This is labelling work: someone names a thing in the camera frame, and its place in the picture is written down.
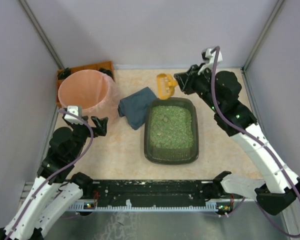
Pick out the yellow litter scoop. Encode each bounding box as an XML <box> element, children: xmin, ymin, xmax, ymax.
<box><xmin>156</xmin><ymin>73</ymin><xmax>178</xmax><ymax>100</ymax></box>

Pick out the bin with pink bag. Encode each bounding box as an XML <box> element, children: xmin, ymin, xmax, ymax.
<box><xmin>58</xmin><ymin>69</ymin><xmax>120</xmax><ymax>123</ymax></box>

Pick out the dark green litter box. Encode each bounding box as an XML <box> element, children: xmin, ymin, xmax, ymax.
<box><xmin>144</xmin><ymin>97</ymin><xmax>199</xmax><ymax>165</ymax></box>

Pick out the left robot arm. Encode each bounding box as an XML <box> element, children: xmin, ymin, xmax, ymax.
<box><xmin>0</xmin><ymin>114</ymin><xmax>108</xmax><ymax>240</ymax></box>

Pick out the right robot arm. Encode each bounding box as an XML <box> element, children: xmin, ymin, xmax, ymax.
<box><xmin>173</xmin><ymin>65</ymin><xmax>300</xmax><ymax>216</ymax></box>

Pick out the grey-blue cloth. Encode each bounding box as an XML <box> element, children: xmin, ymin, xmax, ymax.
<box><xmin>118</xmin><ymin>87</ymin><xmax>157</xmax><ymax>130</ymax></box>

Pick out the black object in tray corner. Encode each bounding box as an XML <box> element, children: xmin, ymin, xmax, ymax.
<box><xmin>57</xmin><ymin>67</ymin><xmax>72</xmax><ymax>80</ymax></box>

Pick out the orange wooden tray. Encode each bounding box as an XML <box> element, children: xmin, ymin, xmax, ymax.
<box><xmin>56</xmin><ymin>61</ymin><xmax>115</xmax><ymax>110</ymax></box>

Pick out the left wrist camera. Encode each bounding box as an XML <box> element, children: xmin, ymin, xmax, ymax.
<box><xmin>59</xmin><ymin>105</ymin><xmax>87</xmax><ymax>127</ymax></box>

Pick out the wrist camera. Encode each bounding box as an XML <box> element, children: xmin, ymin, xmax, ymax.
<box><xmin>59</xmin><ymin>105</ymin><xmax>87</xmax><ymax>127</ymax></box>
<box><xmin>198</xmin><ymin>47</ymin><xmax>216</xmax><ymax>74</ymax></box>

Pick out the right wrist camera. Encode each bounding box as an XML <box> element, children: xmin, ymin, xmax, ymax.
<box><xmin>198</xmin><ymin>47</ymin><xmax>216</xmax><ymax>74</ymax></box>

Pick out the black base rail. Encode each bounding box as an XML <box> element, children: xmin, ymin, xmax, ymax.
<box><xmin>22</xmin><ymin>178</ymin><xmax>266</xmax><ymax>216</ymax></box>

